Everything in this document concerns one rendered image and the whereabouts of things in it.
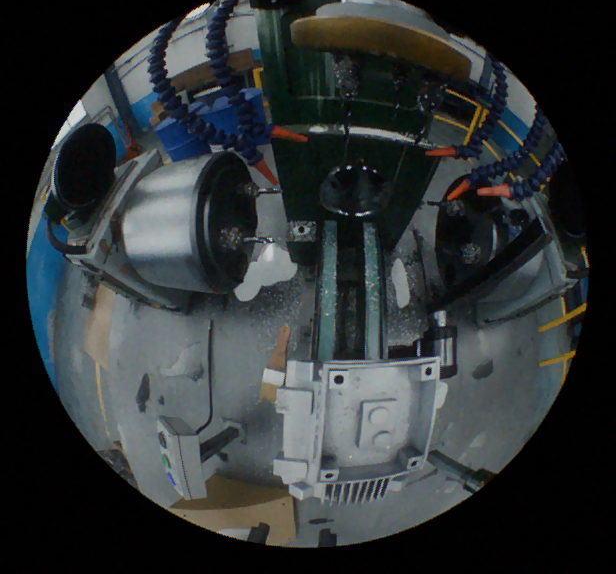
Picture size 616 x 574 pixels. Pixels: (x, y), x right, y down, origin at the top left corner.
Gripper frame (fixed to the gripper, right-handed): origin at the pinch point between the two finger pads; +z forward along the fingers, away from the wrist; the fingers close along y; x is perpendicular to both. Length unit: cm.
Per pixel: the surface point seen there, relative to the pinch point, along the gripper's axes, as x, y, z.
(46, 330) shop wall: -134, -532, 24
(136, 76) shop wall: 495, -489, 165
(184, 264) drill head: 21.6, -17.6, 21.7
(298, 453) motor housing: 0.8, -0.9, 13.5
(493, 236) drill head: 27.8, 26.9, 22.8
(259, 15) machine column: 65, -10, 13
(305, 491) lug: -2.7, 0.5, 8.6
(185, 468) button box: -7.7, -17.3, 8.2
